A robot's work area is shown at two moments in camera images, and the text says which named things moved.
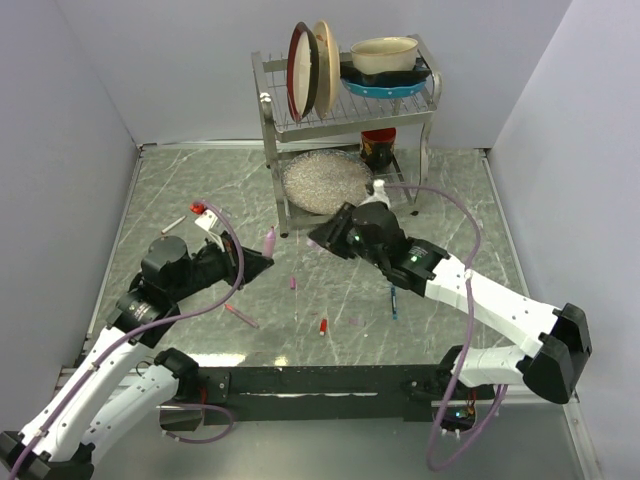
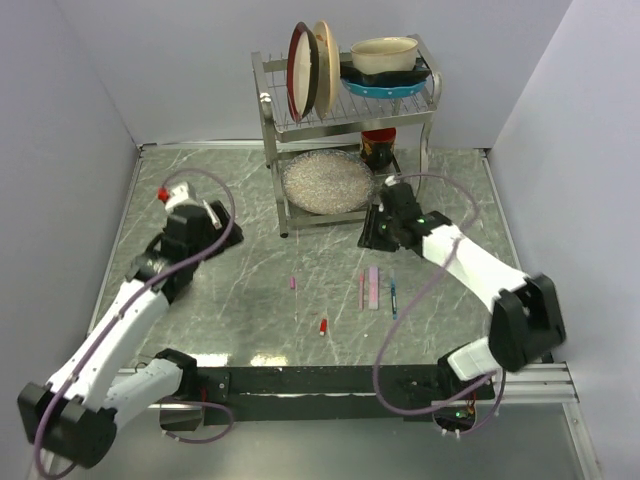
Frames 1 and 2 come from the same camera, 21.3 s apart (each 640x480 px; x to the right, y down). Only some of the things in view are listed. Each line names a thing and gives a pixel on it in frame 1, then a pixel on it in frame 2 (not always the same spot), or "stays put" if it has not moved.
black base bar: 337,393 stays put
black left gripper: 230,257 to 234,236
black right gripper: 330,234 to 369,236
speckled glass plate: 323,181 stays put
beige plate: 329,68 stays put
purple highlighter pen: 270,243 to 373,288
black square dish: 393,78 stays put
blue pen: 394,308 stays put
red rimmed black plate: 302,71 stays put
